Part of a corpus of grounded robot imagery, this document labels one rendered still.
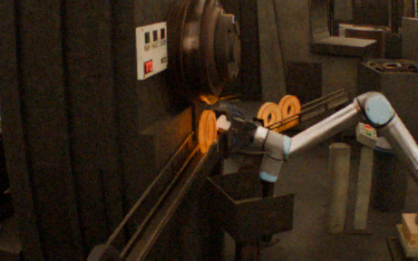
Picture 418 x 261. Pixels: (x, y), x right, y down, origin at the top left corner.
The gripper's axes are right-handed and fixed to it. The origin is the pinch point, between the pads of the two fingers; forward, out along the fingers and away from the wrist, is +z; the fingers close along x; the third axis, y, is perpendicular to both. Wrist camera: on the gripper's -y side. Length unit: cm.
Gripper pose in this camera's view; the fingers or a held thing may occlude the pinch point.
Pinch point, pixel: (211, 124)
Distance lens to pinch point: 237.4
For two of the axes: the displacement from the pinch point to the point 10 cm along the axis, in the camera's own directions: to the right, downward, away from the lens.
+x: -2.5, 2.6, -9.3
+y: 2.7, -9.0, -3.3
